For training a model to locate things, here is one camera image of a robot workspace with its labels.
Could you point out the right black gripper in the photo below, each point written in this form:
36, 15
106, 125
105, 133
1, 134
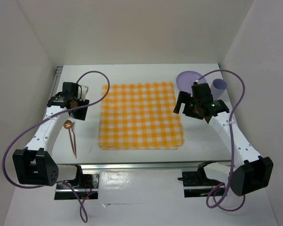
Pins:
183, 97

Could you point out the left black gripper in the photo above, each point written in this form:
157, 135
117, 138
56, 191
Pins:
81, 115

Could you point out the purple plastic plate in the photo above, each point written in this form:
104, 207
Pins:
185, 80

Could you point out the yellow white checkered cloth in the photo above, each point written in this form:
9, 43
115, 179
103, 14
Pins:
140, 116

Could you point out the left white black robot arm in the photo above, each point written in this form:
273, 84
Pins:
34, 164

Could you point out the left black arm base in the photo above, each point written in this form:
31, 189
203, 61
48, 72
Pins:
85, 186

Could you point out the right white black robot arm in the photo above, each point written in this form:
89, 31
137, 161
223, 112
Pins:
250, 171

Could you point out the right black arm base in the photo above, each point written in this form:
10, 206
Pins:
196, 183

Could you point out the copper fork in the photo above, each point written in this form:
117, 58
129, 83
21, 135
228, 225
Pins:
74, 138

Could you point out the copper spoon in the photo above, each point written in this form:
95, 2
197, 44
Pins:
68, 124

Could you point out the purple plastic cup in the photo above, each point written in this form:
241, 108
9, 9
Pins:
218, 87

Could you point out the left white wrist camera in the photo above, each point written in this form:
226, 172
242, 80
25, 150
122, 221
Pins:
82, 92

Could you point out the aluminium left side rail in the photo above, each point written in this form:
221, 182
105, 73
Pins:
54, 86

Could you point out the aluminium rail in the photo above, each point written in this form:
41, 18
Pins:
54, 86
140, 165

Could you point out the aluminium front rail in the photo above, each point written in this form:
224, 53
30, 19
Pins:
140, 165

